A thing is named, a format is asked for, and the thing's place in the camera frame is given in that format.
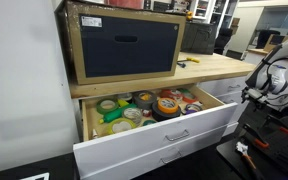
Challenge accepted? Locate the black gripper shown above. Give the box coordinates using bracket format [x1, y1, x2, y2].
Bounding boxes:
[241, 87, 269, 109]

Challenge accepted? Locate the wooden drawer with white front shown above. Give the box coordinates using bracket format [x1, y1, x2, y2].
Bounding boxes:
[72, 83, 239, 179]

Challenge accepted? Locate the wooden desk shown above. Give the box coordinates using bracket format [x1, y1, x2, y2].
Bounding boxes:
[247, 48, 288, 66]

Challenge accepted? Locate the black clamp with orange tips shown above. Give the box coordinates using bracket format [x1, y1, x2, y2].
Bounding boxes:
[242, 123, 271, 149]
[267, 114, 288, 135]

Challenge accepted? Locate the black mesh office chair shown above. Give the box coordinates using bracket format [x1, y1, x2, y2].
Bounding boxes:
[255, 29, 281, 50]

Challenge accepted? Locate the small black office chair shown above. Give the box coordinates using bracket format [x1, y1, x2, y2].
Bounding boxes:
[213, 27, 234, 56]

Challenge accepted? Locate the black mounting table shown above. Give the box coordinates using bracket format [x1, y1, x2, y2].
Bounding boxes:
[216, 111, 288, 180]

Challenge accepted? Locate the white shelving unit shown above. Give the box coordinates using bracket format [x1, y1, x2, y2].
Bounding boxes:
[188, 0, 240, 34]

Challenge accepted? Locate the big dark grey tape roll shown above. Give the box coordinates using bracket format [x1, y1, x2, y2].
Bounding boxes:
[151, 99, 182, 122]

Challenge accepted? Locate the teal tape roll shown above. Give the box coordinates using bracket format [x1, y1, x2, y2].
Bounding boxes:
[141, 119, 158, 127]

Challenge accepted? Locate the red and white tape roll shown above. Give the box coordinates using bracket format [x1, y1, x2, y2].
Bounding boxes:
[141, 108, 152, 118]

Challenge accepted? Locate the whitish tape roll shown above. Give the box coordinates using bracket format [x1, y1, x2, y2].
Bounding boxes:
[117, 92, 134, 103]

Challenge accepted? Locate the large cardboard box black panel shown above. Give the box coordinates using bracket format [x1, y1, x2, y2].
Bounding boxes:
[64, 0, 187, 86]

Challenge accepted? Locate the yellow-green roll white face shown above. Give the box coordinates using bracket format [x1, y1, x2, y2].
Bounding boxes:
[107, 117, 137, 135]

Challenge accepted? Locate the green bottle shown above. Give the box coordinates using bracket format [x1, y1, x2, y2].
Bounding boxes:
[98, 102, 139, 125]

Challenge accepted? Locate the wide green tape roll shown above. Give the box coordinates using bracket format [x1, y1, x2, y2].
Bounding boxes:
[95, 97, 120, 116]

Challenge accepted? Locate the red flat panel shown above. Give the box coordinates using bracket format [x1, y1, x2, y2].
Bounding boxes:
[107, 0, 146, 10]

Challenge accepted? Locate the small white bottle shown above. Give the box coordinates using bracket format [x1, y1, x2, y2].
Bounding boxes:
[90, 127, 99, 140]

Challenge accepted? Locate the orange-red tape ring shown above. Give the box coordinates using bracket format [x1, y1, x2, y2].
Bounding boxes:
[180, 89, 199, 104]

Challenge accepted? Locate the large thin purple tape ring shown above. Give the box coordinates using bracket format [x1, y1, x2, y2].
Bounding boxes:
[183, 103, 204, 115]

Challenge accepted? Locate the white-headed tool with orange handle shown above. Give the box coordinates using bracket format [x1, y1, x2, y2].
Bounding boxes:
[235, 140, 259, 171]

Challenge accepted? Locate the yellow-handled hex tool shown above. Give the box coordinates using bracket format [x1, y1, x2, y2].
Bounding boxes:
[177, 56, 201, 65]

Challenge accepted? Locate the grey duct tape roll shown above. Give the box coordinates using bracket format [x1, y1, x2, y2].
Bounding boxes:
[132, 90, 159, 110]

